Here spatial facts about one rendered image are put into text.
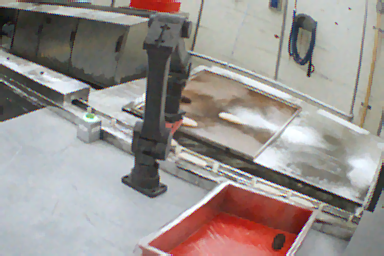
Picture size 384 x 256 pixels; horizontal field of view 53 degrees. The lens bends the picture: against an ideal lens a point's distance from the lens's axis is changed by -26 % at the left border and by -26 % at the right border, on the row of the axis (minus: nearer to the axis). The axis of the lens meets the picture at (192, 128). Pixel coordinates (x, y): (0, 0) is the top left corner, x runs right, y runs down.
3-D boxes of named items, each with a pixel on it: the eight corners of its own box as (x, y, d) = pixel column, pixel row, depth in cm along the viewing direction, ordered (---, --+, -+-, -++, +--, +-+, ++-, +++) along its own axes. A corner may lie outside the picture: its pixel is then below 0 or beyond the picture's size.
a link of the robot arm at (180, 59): (145, 27, 119) (186, 33, 118) (152, 10, 120) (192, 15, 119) (161, 72, 161) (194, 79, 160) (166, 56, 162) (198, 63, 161)
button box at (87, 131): (74, 144, 169) (76, 116, 165) (86, 140, 175) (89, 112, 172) (88, 153, 165) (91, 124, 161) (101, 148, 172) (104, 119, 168)
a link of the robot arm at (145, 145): (133, 166, 142) (151, 172, 141) (138, 133, 138) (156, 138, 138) (141, 155, 150) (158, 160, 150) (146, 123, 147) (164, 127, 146)
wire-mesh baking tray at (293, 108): (131, 110, 184) (131, 106, 184) (203, 71, 222) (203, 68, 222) (253, 160, 163) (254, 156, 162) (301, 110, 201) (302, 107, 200)
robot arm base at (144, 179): (119, 181, 145) (151, 198, 140) (122, 157, 142) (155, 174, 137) (136, 174, 152) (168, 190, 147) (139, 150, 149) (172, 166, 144)
